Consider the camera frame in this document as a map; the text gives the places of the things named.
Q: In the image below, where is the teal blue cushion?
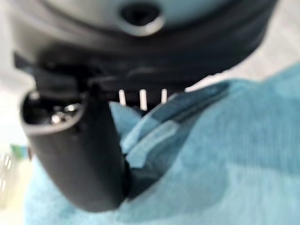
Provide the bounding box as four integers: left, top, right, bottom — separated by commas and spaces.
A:
23, 67, 300, 225

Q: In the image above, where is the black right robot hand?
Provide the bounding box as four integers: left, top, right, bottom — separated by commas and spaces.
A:
9, 0, 278, 213

